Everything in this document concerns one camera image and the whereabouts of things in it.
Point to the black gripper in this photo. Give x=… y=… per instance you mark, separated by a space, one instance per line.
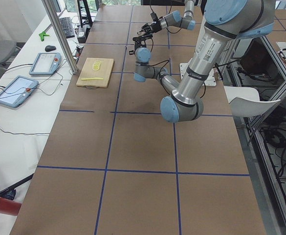
x=155 y=26
x=140 y=44

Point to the clear glass shaker cup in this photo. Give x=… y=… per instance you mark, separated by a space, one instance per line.
x=141 y=32

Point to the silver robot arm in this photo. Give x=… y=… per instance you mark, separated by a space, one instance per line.
x=223 y=21
x=172 y=19

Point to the bamboo cutting board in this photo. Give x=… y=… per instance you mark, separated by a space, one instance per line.
x=104 y=72

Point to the yellow plastic knife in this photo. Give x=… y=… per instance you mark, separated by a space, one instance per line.
x=92 y=78

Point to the black computer keyboard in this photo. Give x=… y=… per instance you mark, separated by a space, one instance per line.
x=67 y=27

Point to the black computer mouse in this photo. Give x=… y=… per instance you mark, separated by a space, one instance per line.
x=49 y=48

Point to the far teach pendant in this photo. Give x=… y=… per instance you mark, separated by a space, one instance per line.
x=45 y=64

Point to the teach pendant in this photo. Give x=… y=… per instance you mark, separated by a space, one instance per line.
x=45 y=64
x=17 y=91

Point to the green plastic tool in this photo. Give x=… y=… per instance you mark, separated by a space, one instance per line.
x=42 y=35

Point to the white plastic chair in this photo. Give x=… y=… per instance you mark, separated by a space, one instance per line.
x=245 y=101

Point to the near teach pendant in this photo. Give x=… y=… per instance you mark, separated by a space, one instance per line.
x=17 y=91

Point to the red bottle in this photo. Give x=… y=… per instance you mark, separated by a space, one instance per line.
x=9 y=207

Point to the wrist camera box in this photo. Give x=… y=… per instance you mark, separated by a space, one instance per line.
x=154 y=17

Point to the aluminium frame post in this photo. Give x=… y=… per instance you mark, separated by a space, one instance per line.
x=51 y=12

